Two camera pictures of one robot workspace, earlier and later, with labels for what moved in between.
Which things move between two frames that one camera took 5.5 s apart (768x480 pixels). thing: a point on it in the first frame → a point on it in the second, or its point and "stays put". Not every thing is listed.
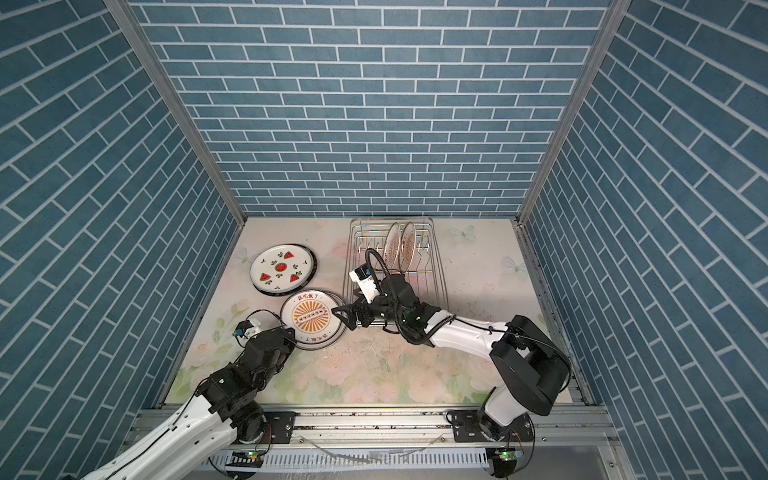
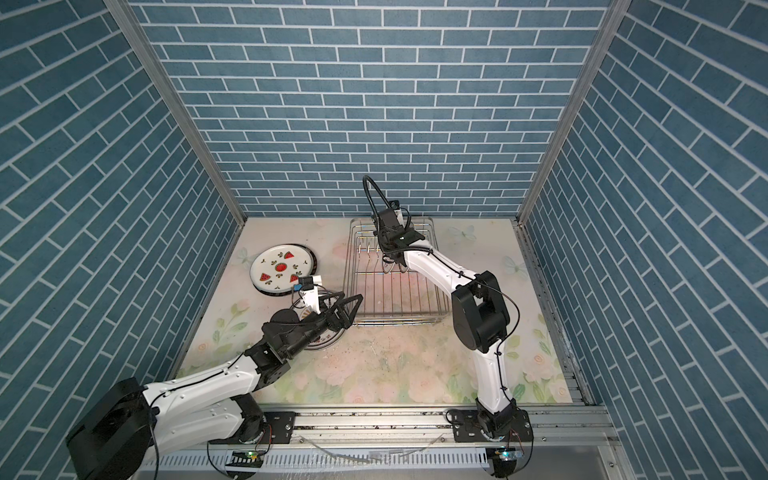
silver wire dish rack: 402,246 stays put
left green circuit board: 245,459 stays put
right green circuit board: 505,460 stays put
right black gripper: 364,306 → 410,233
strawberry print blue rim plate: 281,268 stays put
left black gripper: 283,334 → 336,313
